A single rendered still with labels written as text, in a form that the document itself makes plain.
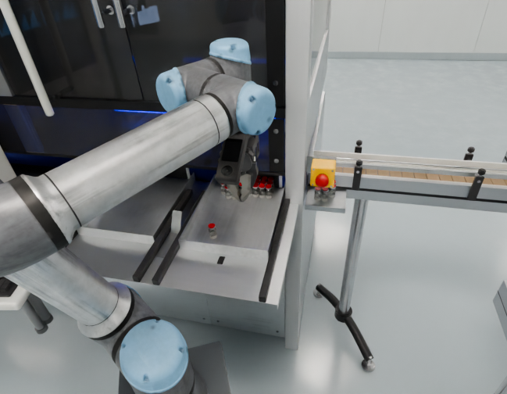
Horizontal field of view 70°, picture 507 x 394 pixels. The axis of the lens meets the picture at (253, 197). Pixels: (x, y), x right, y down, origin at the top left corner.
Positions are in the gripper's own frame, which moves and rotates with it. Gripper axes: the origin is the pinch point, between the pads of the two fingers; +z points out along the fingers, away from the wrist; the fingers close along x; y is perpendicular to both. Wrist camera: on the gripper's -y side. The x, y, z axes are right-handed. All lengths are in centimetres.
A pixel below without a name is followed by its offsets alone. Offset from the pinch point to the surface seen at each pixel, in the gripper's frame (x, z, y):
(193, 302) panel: 36, 85, 27
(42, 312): 101, 83, 8
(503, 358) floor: -103, 110, 42
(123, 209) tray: 46, 21, 15
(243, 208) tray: 6.5, 21.4, 22.2
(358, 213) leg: -32, 35, 42
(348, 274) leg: -31, 68, 42
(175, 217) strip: 24.4, 17.5, 9.7
